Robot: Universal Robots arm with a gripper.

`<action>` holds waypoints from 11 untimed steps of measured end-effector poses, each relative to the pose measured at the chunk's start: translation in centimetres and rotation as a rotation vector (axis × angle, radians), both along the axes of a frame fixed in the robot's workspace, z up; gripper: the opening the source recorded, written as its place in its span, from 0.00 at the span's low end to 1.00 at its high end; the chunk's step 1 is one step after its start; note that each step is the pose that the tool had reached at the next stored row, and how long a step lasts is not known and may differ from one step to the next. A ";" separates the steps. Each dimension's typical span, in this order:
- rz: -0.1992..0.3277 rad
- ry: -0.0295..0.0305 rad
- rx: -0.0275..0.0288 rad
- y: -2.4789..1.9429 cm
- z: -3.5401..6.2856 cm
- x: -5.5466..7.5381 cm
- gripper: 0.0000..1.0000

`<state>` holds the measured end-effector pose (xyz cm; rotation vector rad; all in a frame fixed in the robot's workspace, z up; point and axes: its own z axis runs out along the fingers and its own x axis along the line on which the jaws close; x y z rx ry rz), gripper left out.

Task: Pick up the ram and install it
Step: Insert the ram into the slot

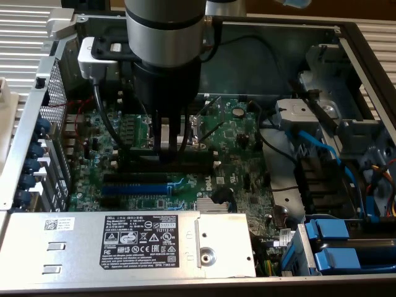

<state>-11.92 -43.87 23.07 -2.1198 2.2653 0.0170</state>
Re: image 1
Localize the black ribbed plastic block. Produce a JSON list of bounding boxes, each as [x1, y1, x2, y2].
[[293, 156, 356, 219]]

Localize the silver metal corner bracket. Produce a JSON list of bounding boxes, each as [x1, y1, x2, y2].
[[46, 8, 78, 43]]

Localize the green Dell motherboard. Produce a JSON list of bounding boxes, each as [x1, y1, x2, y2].
[[66, 94, 298, 248]]

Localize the silver metal drive bracket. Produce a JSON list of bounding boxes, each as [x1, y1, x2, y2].
[[275, 98, 321, 131]]

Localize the black flat wire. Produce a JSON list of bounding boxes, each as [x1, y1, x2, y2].
[[287, 79, 340, 132]]

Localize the dark blue slot clip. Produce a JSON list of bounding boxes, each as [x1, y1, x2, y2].
[[15, 189, 32, 207], [35, 118, 52, 137], [29, 144, 46, 158], [20, 173, 37, 189], [24, 158, 41, 174]]

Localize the long thin black wire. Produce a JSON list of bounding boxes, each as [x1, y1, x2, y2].
[[202, 35, 293, 90]]

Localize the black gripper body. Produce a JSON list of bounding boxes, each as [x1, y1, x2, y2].
[[132, 59, 203, 120]]

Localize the yellow green wire bundle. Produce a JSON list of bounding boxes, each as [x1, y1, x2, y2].
[[258, 238, 281, 277]]

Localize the blue flat data wire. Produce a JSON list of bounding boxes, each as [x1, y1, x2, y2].
[[283, 123, 380, 222]]

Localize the thin red wire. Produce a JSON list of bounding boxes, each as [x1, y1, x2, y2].
[[48, 95, 97, 147]]

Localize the orange power wire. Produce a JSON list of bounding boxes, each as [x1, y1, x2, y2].
[[371, 165, 396, 189]]

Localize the curved black wire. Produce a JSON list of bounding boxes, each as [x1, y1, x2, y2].
[[259, 134, 299, 164]]

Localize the open metal socket cover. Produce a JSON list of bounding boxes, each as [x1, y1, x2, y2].
[[199, 96, 223, 117]]

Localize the silver power supply with label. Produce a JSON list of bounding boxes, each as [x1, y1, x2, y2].
[[4, 211, 257, 279]]

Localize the short black expansion slot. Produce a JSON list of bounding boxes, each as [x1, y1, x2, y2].
[[99, 196, 121, 207]]

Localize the silver finned chipset heatsink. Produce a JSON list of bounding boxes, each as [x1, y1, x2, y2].
[[196, 197, 231, 213]]

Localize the blue disk caddy handle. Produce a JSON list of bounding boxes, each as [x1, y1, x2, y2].
[[314, 247, 361, 275], [304, 218, 350, 241]]

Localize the dark RAM stick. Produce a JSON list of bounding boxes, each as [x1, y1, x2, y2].
[[119, 147, 215, 165]]

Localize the blue drive bay caddies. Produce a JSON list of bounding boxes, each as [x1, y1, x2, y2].
[[280, 218, 396, 278]]

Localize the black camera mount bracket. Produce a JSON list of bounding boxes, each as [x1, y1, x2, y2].
[[91, 37, 137, 62]]

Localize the thin metal locking lever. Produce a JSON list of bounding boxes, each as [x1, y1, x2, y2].
[[197, 119, 226, 144]]

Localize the metal CPU socket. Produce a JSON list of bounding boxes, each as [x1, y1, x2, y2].
[[141, 114, 208, 152]]

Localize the metal rear port block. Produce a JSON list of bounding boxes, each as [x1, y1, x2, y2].
[[61, 113, 86, 160]]

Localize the black wire with angled plug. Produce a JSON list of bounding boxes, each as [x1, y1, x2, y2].
[[211, 187, 238, 214]]

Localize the thick black camera cable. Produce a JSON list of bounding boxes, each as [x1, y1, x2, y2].
[[92, 79, 191, 155]]

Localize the silver metal drive cage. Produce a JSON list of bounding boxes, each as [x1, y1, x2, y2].
[[296, 43, 396, 223]]

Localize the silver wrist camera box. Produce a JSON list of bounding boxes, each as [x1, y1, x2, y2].
[[77, 37, 120, 84]]

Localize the blue expansion slot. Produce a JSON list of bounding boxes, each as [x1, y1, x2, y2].
[[101, 184, 170, 196]]

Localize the long black expansion slot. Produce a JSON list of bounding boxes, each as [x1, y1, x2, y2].
[[103, 172, 168, 184]]

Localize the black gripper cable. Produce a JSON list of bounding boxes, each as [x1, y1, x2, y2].
[[204, 17, 224, 55]]

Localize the black box behind case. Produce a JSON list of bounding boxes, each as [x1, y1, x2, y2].
[[61, 0, 111, 9]]

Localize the open black silver PC case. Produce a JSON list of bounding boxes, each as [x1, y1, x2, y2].
[[0, 9, 396, 297]]

